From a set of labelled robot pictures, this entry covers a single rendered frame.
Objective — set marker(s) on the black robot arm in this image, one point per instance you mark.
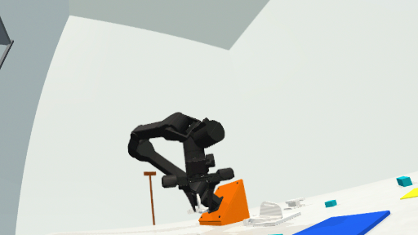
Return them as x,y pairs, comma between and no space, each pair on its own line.
198,136

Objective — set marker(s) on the small cyan cube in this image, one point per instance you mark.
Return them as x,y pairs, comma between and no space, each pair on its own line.
330,203

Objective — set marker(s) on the blue flat plate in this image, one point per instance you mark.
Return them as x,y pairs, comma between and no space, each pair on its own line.
358,224

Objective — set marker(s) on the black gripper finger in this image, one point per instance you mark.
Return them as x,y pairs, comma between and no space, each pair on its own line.
210,191
188,194

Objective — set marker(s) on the white flat plate with holes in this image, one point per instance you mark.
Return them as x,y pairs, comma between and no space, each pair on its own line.
247,222

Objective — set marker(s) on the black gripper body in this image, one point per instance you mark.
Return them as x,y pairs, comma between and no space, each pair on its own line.
171,181

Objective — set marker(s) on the small teal block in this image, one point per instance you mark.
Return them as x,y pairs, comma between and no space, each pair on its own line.
404,181

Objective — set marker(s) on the yellow flat rectangular plate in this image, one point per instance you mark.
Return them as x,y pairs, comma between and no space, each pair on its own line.
411,194

